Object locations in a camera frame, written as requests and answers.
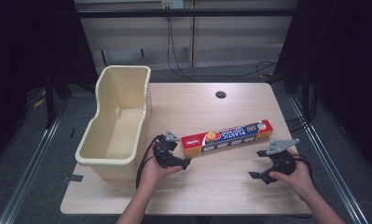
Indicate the cream plastic bin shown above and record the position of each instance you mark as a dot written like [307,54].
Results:
[124,93]

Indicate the black floor tape piece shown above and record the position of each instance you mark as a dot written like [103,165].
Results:
[74,178]

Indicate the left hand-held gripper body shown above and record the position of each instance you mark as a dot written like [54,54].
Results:
[163,152]

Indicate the metal floor rail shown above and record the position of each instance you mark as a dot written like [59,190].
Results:
[28,174]
[326,161]

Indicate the person's left hand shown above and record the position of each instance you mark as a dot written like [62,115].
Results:
[154,174]

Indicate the black horizontal frame bar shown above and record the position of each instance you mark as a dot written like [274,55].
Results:
[186,12]

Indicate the red and blue plastic wrap box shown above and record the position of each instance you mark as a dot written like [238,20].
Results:
[227,137]

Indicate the black metal stand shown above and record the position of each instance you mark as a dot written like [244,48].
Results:
[50,102]

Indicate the person's right hand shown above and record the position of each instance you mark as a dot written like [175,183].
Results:
[295,180]

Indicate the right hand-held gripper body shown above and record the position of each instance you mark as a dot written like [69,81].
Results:
[281,158]

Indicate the white wall outlet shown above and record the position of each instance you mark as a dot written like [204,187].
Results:
[172,3]

